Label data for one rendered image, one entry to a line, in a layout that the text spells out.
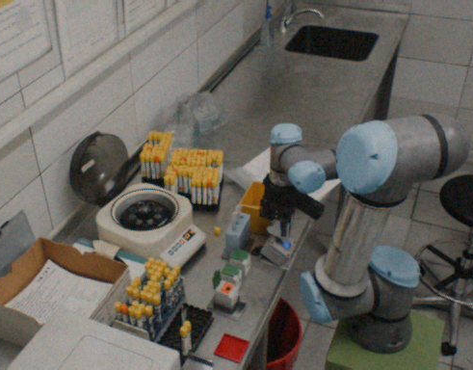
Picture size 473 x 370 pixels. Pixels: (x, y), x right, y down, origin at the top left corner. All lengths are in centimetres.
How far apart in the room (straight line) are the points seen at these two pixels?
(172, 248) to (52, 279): 34
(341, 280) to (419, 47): 254
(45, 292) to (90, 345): 48
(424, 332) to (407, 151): 66
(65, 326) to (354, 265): 58
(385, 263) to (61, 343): 71
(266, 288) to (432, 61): 232
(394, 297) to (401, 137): 47
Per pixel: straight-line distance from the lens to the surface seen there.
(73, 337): 116
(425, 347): 153
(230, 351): 148
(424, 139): 103
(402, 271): 136
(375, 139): 99
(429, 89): 375
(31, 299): 159
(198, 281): 164
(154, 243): 161
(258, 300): 160
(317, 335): 268
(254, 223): 177
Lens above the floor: 204
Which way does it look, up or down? 36 degrees down
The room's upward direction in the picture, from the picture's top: 3 degrees counter-clockwise
